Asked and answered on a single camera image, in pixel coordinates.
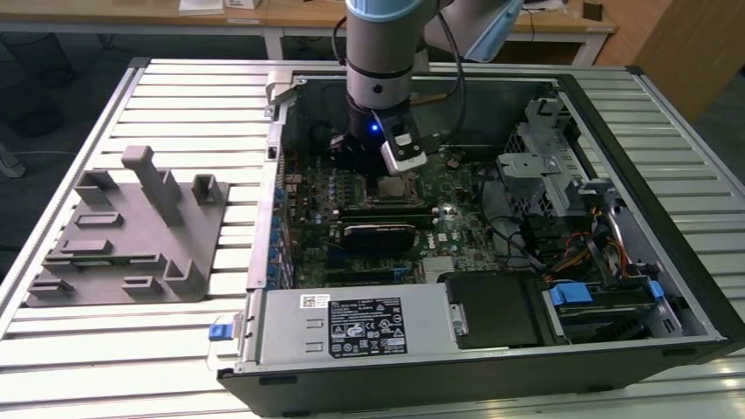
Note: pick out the silver CPU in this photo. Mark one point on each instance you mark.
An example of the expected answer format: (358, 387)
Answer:
(390, 185)

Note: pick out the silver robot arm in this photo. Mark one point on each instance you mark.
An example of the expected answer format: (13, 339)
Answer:
(378, 48)

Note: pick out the CPU socket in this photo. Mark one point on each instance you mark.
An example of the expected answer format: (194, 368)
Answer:
(395, 201)

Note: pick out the RAM slot white latches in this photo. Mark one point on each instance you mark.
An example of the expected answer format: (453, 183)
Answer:
(386, 222)
(383, 214)

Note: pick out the black graphics card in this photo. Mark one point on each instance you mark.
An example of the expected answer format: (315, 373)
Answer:
(378, 239)

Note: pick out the silver metal drive cage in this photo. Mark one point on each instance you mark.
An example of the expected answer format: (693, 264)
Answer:
(523, 170)

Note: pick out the green motherboard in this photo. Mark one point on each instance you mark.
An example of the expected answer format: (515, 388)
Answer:
(465, 238)

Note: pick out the silver chipset heatsink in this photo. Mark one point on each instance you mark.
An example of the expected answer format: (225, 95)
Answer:
(438, 267)

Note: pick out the white cardboard box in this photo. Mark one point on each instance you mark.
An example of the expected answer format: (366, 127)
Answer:
(199, 5)

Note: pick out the wooden desk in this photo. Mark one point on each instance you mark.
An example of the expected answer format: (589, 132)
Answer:
(570, 24)

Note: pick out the grey parts rack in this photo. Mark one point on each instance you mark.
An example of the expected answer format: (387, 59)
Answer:
(133, 244)

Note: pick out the black plastic shroud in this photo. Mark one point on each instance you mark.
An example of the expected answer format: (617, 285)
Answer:
(494, 310)

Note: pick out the silver power supply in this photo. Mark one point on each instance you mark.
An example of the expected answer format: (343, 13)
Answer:
(278, 331)

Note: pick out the small dark box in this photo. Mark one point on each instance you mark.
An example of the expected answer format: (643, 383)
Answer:
(591, 12)

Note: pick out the hard disk in blue carrier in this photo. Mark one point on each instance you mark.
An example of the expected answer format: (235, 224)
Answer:
(570, 294)

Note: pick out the blue release latch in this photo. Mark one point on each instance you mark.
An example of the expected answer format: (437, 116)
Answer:
(218, 331)

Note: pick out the green RAM stick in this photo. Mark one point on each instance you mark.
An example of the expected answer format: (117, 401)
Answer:
(98, 263)

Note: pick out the black office chair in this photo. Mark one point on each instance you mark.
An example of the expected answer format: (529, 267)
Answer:
(34, 78)

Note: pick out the wooden cabinet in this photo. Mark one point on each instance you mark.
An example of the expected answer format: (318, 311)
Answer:
(686, 52)

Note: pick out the black PC case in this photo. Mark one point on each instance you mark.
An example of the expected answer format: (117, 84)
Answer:
(406, 388)

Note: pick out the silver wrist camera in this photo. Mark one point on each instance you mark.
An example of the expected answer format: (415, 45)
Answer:
(403, 150)

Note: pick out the grey plastic bracket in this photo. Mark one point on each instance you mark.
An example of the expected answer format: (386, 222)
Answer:
(593, 187)

